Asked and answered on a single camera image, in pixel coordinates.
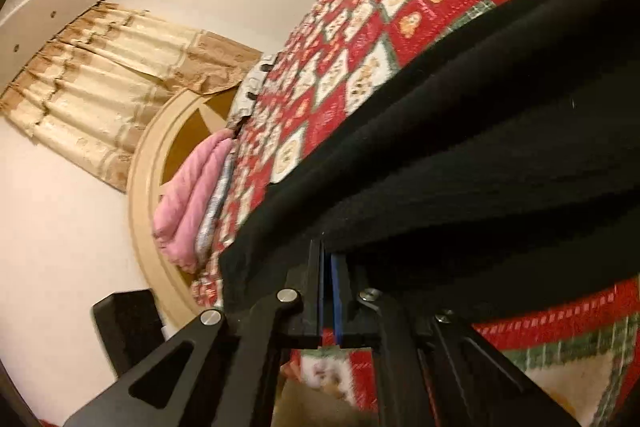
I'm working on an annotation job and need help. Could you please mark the cream round bed headboard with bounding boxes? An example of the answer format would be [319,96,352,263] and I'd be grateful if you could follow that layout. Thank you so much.
[127,89,241,330]

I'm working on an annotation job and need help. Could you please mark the black pants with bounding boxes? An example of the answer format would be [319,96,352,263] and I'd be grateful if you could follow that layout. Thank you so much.
[217,0,640,344]

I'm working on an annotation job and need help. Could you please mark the grey patterned pillow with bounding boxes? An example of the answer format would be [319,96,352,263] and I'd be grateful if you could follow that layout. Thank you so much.
[226,54,279,130]

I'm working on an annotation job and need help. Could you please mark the red patchwork printed bed cover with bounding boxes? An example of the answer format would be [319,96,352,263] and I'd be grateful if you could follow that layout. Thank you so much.
[190,0,640,427]

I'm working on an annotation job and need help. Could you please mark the black glossy box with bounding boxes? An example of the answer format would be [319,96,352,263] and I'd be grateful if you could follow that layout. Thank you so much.
[91,289,167,379]

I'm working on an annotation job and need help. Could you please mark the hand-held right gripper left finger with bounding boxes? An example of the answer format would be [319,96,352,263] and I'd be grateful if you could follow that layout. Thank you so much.
[64,239,322,427]

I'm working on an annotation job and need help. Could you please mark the folded pink blanket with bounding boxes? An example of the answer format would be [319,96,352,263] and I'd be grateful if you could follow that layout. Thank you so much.
[151,130,236,272]

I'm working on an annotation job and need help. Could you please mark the beige patterned curtain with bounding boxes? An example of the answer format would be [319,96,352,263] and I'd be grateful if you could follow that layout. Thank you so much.
[0,0,264,194]

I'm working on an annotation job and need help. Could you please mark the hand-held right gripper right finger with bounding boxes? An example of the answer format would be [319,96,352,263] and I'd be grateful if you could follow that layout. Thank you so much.
[330,254,582,427]

